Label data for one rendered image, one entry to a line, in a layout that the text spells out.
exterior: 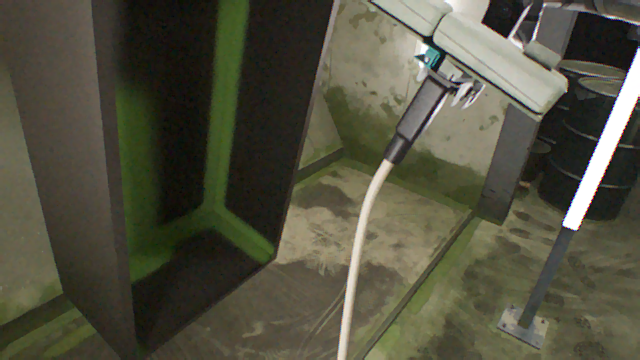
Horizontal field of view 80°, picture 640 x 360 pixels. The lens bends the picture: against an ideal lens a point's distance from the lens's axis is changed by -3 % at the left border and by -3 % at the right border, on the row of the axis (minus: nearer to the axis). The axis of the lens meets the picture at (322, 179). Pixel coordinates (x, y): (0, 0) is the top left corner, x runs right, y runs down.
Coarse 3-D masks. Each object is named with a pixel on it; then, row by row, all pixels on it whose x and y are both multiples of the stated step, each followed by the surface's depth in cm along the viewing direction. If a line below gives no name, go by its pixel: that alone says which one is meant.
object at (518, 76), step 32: (384, 0) 47; (416, 0) 45; (416, 32) 47; (448, 32) 44; (480, 32) 42; (448, 64) 46; (480, 64) 43; (512, 64) 41; (544, 64) 41; (416, 96) 50; (512, 96) 43; (544, 96) 40; (416, 128) 51
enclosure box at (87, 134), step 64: (0, 0) 66; (64, 0) 53; (128, 0) 88; (192, 0) 102; (256, 0) 109; (320, 0) 97; (64, 64) 60; (128, 64) 96; (192, 64) 113; (256, 64) 117; (320, 64) 102; (64, 128) 69; (128, 128) 106; (192, 128) 126; (256, 128) 127; (64, 192) 82; (128, 192) 118; (192, 192) 143; (256, 192) 140; (64, 256) 100; (128, 256) 80; (192, 256) 139; (256, 256) 146; (128, 320) 92; (192, 320) 118
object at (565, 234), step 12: (564, 228) 155; (564, 240) 157; (552, 252) 161; (564, 252) 158; (552, 264) 163; (540, 276) 168; (552, 276) 165; (540, 288) 170; (528, 300) 176; (540, 300) 172; (528, 312) 178; (528, 324) 180
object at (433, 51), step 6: (426, 42) 46; (432, 42) 47; (432, 48) 46; (438, 48) 46; (420, 54) 48; (426, 54) 46; (432, 54) 46; (438, 54) 45; (444, 54) 47; (420, 60) 47; (432, 60) 46; (438, 60) 47; (426, 66) 47; (432, 66) 47
